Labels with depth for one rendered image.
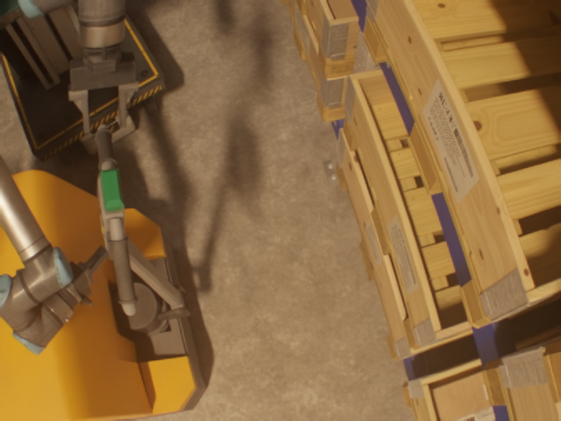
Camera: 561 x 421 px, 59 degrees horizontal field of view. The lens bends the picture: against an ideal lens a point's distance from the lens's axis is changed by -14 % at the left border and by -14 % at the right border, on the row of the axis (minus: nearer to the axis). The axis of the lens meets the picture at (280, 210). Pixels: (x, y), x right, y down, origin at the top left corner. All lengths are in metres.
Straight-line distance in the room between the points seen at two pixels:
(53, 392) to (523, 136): 1.40
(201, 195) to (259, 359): 0.77
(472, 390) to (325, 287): 0.85
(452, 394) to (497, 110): 1.04
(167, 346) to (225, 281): 0.47
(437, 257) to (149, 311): 1.00
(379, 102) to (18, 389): 1.45
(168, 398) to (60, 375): 0.56
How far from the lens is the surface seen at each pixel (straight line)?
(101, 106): 2.52
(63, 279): 1.32
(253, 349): 2.39
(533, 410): 1.06
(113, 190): 1.07
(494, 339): 1.28
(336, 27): 1.82
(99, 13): 1.01
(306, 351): 2.38
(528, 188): 1.24
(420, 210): 1.75
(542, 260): 1.20
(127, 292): 1.12
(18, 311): 1.37
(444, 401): 1.96
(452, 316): 1.69
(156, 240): 2.20
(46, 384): 1.64
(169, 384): 2.07
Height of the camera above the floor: 2.37
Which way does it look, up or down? 71 degrees down
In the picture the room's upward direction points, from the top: 3 degrees counter-clockwise
